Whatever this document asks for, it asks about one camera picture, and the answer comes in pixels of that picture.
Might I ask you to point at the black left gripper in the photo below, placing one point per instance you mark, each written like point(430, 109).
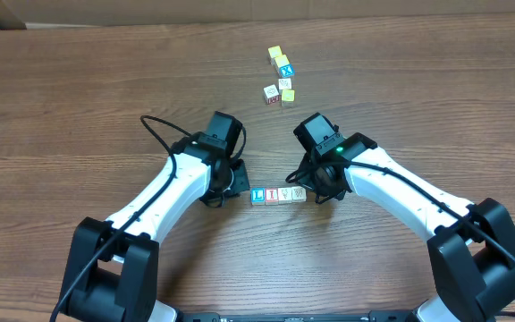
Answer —
point(240, 181)

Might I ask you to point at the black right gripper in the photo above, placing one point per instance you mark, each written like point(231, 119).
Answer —
point(307, 180)

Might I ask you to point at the wooden block green side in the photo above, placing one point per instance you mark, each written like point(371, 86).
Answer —
point(298, 194)

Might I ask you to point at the wooden block red letter Y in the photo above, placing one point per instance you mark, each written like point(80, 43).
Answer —
point(258, 196)

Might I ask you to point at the wooden block red apple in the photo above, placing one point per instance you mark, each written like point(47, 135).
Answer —
point(284, 195)

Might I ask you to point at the wooden block red letter I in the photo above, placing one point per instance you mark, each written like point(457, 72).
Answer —
point(271, 196)

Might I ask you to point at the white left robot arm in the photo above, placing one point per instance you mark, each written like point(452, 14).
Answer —
point(112, 267)

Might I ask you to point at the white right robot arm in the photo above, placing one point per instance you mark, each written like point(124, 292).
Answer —
point(471, 246)

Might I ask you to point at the wooden block yellow top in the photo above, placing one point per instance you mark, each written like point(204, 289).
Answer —
point(287, 97)

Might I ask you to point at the wooden block red letter M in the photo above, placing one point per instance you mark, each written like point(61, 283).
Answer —
point(271, 94)

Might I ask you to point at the plain wooden picture block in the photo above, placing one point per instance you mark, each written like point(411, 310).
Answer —
point(284, 83)

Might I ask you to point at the wooden block blue X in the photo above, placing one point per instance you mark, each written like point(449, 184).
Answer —
point(283, 66)

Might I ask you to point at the far yellow wooden block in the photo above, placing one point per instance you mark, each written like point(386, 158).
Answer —
point(274, 52)

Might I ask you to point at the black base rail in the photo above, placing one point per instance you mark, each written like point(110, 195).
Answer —
point(372, 316)

